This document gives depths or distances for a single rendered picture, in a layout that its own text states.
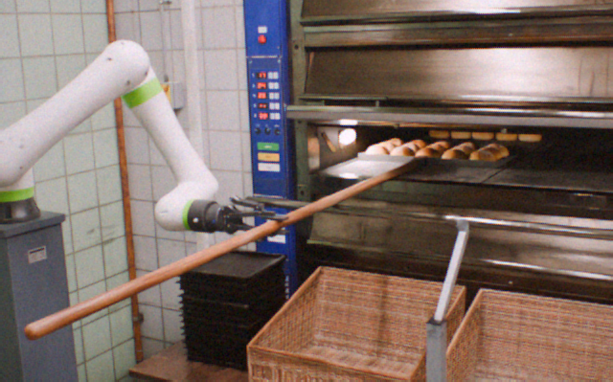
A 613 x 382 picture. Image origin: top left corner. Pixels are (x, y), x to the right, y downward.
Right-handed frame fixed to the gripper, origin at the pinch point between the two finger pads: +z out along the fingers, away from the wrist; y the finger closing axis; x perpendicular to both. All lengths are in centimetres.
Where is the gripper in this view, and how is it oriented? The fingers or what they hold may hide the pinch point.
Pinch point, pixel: (275, 224)
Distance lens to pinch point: 200.9
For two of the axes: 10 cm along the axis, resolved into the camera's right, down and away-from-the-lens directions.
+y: 0.3, 9.8, 1.9
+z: 8.6, 0.7, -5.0
